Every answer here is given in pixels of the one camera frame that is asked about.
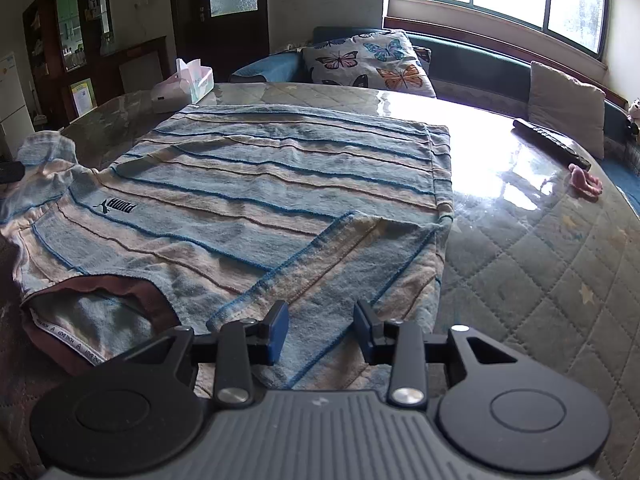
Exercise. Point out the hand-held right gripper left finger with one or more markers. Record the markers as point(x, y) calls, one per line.
point(277, 332)

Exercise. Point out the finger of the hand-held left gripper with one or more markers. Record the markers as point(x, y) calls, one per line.
point(10, 172)

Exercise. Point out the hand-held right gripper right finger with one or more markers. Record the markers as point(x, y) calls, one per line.
point(365, 332)

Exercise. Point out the blue beige striped shirt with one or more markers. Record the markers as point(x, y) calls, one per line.
point(250, 185)

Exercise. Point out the white refrigerator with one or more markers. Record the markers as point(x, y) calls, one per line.
point(12, 105)

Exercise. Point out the yellow paper sheet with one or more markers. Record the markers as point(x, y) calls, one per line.
point(82, 97)

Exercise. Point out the dark wooden display cabinet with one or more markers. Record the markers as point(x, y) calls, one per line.
point(47, 35)

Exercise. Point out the white tissue box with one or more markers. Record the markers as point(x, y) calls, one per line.
point(172, 95)

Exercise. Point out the dark wooden glass door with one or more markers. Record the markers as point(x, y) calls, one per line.
point(225, 45)

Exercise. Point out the black remote control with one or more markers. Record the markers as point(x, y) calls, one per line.
point(550, 142)

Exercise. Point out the small pink toy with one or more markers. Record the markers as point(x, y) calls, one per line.
point(585, 182)

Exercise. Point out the butterfly print pillow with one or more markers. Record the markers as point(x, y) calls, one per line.
point(360, 60)

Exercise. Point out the blue sofa bench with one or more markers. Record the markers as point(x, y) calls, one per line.
point(470, 60)

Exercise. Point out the beige pillow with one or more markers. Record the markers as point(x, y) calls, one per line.
point(565, 105)

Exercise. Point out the black white plush toy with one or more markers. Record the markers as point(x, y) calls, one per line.
point(635, 112)

